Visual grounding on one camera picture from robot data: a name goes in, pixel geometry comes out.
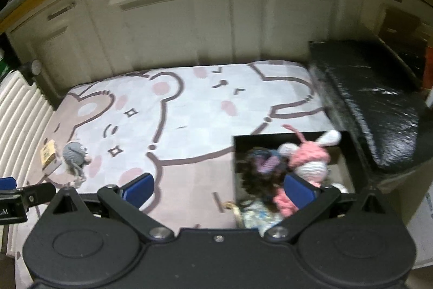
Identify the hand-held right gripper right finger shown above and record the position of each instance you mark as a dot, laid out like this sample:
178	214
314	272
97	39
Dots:
297	189

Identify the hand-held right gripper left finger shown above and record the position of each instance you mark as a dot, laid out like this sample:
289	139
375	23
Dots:
138	189

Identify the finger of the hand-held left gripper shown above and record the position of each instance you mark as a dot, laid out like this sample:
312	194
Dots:
7	183

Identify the pink crochet bunny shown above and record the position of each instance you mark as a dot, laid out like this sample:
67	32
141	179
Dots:
307	153

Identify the purple crochet doll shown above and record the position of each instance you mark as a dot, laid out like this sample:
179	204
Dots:
264	163

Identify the black cardboard box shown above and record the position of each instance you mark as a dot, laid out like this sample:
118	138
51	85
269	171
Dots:
353	160

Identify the small yellow card box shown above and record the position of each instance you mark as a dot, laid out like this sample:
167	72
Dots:
47	153

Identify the white ribbed panel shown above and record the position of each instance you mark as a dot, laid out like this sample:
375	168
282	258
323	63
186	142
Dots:
20	113

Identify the grey yarn ball toy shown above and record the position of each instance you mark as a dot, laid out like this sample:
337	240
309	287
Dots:
74	152

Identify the bear printed mat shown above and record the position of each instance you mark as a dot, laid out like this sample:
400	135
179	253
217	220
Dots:
189	113

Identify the black bubble-wrapped package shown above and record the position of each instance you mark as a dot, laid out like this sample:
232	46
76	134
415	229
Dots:
372	89

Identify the cream cabinet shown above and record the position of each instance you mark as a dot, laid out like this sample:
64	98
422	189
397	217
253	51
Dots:
236	4

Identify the brown cardboard box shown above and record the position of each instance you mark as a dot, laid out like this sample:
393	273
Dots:
402	25

